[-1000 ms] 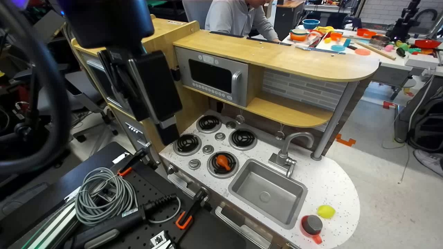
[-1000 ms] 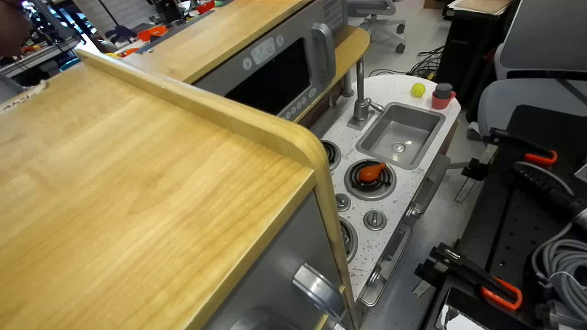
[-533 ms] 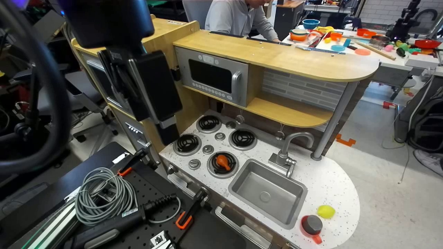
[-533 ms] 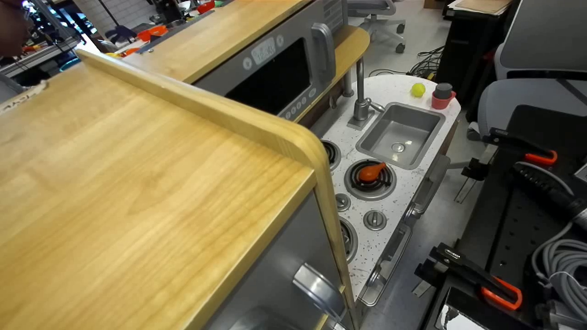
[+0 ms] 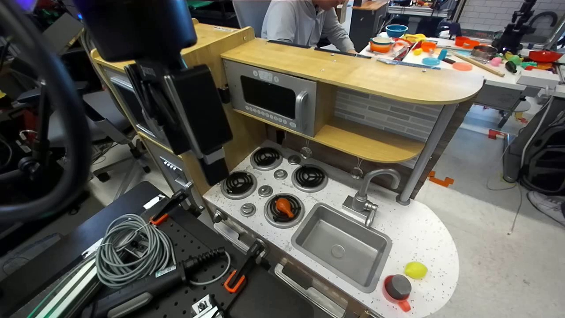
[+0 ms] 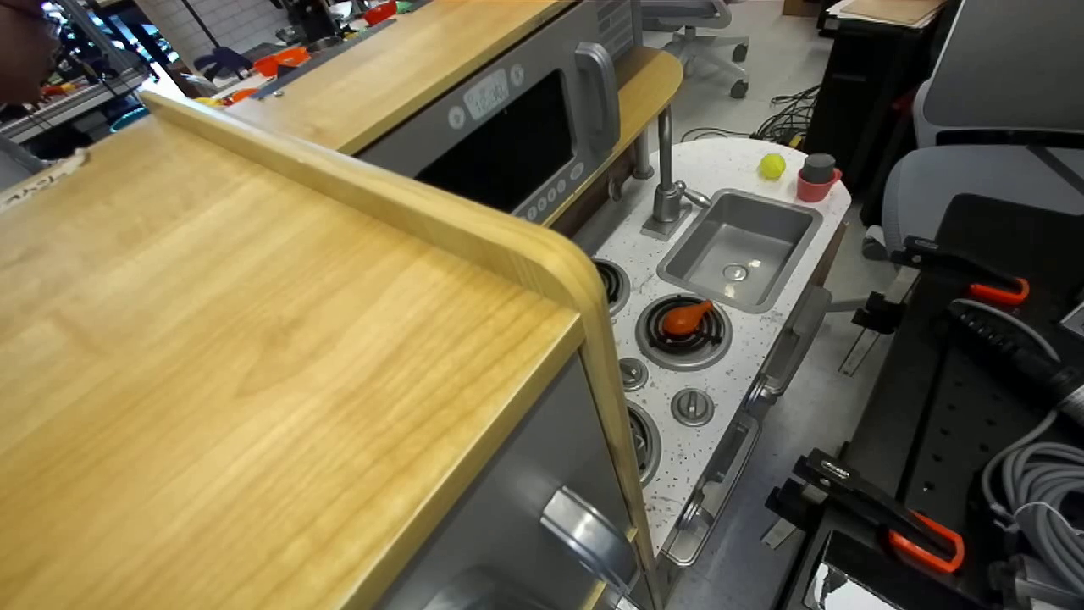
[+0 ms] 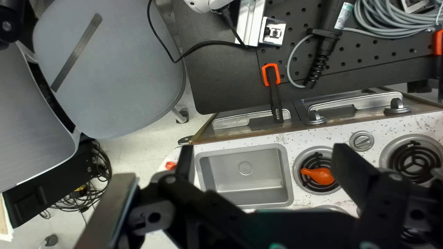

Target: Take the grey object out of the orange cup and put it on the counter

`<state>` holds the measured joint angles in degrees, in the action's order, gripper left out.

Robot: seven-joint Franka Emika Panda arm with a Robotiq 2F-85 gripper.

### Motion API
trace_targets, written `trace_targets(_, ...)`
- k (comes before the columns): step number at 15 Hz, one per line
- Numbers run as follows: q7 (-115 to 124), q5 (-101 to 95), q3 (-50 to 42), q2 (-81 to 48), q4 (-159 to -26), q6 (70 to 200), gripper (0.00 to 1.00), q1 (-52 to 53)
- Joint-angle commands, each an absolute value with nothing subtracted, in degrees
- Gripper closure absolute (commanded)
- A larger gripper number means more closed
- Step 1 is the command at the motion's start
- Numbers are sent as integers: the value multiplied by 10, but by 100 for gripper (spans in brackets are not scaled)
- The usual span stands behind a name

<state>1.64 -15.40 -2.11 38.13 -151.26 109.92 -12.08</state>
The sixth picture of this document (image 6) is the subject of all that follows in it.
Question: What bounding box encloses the silver toy tap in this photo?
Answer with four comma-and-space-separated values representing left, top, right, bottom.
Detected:
640, 105, 713, 241

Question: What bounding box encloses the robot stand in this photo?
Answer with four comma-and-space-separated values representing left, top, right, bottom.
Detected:
775, 193, 1084, 610

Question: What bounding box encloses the silver oven door handle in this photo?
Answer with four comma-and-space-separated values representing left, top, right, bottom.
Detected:
663, 413, 761, 568
747, 286, 832, 409

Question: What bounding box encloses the toy stove burner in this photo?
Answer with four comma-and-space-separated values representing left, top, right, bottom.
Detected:
593, 257, 633, 317
634, 293, 734, 372
627, 400, 664, 486

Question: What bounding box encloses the grey microwave door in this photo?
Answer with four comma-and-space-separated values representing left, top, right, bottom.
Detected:
359, 0, 644, 226

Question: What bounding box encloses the grey refrigerator door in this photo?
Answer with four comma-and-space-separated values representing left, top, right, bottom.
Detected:
373, 354, 655, 610

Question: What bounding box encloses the silver refrigerator door handle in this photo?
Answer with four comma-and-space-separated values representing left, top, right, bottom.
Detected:
540, 486, 642, 596

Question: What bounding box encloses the bundle of black cables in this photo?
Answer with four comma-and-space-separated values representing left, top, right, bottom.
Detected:
681, 83, 824, 150

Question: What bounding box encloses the grey office chair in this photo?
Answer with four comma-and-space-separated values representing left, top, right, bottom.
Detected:
862, 0, 1084, 260
640, 0, 753, 100

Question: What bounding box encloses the orange toy vegetable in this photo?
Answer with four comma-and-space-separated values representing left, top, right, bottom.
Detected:
660, 299, 716, 338

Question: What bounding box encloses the grey toy sink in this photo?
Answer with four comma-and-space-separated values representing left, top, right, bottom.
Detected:
655, 187, 823, 315

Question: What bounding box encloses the grey microwave door handle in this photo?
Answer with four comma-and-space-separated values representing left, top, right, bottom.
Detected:
573, 42, 622, 158

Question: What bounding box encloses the wooden toy kitchen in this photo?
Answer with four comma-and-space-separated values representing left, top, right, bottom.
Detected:
0, 0, 853, 610

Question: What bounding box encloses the orange cup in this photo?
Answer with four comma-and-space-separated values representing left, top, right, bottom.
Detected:
795, 167, 844, 204

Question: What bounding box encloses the person's forearm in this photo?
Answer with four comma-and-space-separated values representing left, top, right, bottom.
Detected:
0, 0, 60, 104

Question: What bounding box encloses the black cabinet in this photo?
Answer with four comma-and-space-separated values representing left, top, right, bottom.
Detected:
803, 0, 961, 189

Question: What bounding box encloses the black and orange clamp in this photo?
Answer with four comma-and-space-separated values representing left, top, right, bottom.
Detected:
901, 235, 1032, 308
765, 447, 967, 576

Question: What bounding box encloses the black cable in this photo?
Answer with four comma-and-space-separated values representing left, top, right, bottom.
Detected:
943, 299, 1084, 426

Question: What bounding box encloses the coil of grey cable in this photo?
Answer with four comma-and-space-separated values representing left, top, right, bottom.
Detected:
981, 412, 1084, 596

